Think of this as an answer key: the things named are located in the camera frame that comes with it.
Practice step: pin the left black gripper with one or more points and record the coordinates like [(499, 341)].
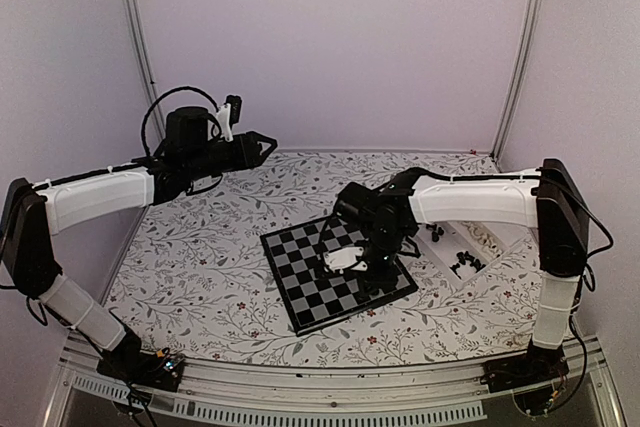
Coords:
[(245, 155)]

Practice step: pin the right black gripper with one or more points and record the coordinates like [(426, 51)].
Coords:
[(374, 282)]

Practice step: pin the white plastic compartment tray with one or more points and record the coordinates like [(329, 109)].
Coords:
[(456, 238)]

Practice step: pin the black and grey chessboard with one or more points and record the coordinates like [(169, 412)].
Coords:
[(320, 277)]

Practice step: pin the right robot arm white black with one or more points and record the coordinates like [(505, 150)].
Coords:
[(544, 200)]

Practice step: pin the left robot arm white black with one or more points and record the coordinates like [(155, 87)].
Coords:
[(34, 213)]

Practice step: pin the floral patterned tablecloth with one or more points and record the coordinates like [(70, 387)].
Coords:
[(227, 275)]

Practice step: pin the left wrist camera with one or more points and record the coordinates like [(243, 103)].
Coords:
[(228, 115)]

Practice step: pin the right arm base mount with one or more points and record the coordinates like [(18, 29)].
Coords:
[(535, 381)]

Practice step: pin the left aluminium frame post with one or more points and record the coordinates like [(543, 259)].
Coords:
[(134, 21)]

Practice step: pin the aluminium frame post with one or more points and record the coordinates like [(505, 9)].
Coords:
[(517, 79), (134, 21)]

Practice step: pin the front aluminium rail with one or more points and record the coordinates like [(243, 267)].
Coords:
[(229, 394)]

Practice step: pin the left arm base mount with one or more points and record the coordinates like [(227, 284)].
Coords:
[(162, 370)]

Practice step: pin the right aluminium frame post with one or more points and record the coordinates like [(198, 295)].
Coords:
[(517, 79)]

